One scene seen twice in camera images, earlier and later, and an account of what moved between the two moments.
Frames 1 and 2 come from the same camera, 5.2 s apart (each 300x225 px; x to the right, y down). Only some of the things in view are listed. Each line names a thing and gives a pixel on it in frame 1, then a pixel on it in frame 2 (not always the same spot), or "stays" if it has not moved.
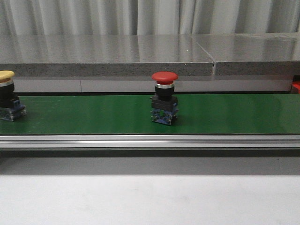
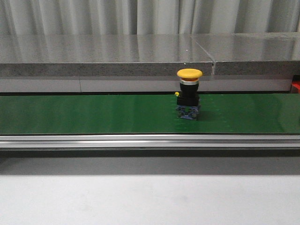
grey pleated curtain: [131, 17] stays
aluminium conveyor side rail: [73, 142] stays
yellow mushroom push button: [10, 105] -> [188, 100]
